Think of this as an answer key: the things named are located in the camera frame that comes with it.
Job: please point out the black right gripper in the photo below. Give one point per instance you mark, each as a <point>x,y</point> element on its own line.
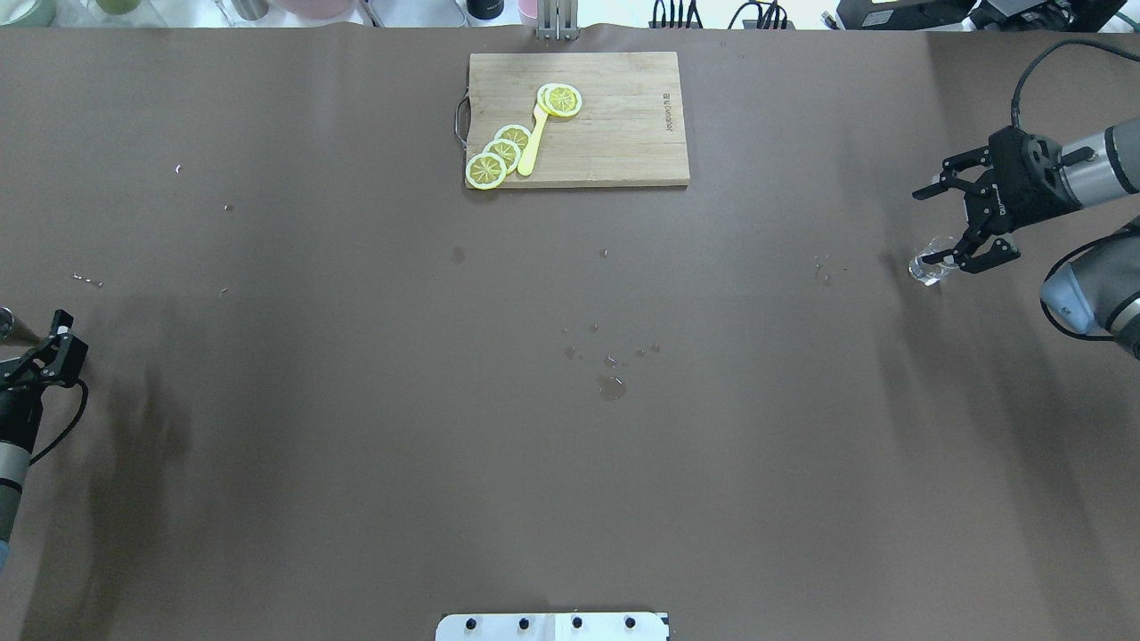
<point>1031,198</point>

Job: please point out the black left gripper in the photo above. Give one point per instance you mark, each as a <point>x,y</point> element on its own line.
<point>17,417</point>

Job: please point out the steel double jigger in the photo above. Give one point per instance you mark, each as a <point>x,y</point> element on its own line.
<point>14,332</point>

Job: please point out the clear glass measuring cup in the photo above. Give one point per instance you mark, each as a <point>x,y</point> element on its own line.
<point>931,274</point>

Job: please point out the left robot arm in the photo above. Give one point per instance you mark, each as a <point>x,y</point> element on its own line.
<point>15,465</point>

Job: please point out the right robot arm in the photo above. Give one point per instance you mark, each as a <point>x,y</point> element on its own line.
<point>1091,293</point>

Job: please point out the pink cup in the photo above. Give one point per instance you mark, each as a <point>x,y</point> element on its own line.
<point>527,12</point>

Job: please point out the bamboo cutting board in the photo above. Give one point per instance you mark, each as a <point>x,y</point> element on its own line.
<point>630,132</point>

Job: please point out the pink bowl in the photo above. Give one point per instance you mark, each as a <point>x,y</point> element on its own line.
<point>320,10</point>

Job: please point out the lemon slice on knife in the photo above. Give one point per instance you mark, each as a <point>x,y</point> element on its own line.
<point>559,100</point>

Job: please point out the top lemon slice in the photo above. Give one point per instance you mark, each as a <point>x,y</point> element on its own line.
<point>486,171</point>

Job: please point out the middle lemon slice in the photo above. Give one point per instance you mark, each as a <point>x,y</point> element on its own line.
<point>508,151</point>

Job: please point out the black water bottle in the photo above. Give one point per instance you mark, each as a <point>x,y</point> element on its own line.
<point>484,10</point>

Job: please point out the aluminium frame post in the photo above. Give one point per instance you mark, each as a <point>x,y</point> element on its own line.
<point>557,20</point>

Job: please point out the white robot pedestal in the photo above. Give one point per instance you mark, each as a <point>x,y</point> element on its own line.
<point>555,626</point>

